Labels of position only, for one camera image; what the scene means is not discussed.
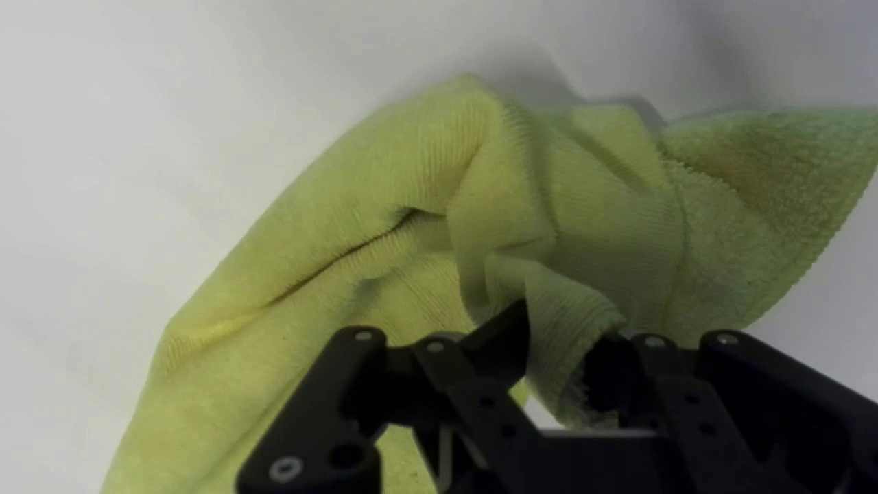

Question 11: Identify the yellow-green microfiber towel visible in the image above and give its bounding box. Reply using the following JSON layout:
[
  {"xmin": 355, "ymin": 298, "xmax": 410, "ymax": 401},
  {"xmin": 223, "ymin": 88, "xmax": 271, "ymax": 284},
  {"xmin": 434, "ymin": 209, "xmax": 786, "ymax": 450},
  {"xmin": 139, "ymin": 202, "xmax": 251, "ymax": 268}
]
[{"xmin": 98, "ymin": 78, "xmax": 878, "ymax": 494}]

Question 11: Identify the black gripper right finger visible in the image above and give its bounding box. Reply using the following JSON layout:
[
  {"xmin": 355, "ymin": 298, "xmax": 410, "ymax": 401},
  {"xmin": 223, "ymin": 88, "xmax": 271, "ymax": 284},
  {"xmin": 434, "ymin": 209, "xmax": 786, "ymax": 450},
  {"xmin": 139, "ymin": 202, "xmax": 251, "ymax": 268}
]
[{"xmin": 583, "ymin": 328, "xmax": 878, "ymax": 494}]

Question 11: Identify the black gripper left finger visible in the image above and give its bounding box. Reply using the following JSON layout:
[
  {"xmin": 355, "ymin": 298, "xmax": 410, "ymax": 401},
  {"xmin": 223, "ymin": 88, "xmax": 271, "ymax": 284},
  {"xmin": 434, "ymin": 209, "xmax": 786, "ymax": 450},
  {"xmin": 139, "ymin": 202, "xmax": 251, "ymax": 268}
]
[{"xmin": 233, "ymin": 301, "xmax": 543, "ymax": 494}]

